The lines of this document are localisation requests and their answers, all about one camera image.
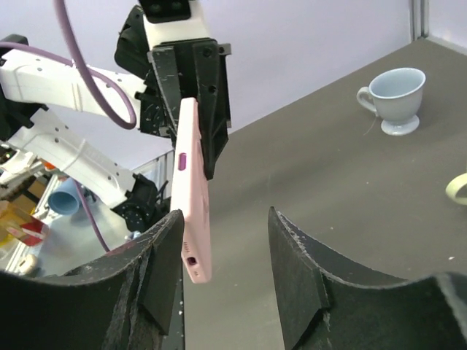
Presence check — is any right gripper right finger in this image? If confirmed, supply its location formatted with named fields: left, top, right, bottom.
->
left=268, top=208, right=466, bottom=349

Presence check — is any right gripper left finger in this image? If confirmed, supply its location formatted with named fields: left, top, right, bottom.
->
left=1, top=210, right=184, bottom=349

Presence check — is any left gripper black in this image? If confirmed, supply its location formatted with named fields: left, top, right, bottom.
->
left=115, top=6, right=231, bottom=180

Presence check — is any phone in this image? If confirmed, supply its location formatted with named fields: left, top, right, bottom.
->
left=171, top=98, right=212, bottom=284

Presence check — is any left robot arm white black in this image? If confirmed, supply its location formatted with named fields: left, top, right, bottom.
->
left=1, top=1, right=231, bottom=231

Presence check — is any blue cup outside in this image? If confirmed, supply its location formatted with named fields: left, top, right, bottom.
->
left=47, top=178, right=81, bottom=215

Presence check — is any red white box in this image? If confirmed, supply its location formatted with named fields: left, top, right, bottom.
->
left=1, top=201, right=50, bottom=246

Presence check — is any green mug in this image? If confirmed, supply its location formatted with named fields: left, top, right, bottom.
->
left=445, top=173, right=467, bottom=206

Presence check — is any light blue footed cup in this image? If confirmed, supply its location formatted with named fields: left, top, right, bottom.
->
left=356, top=67, right=426, bottom=136

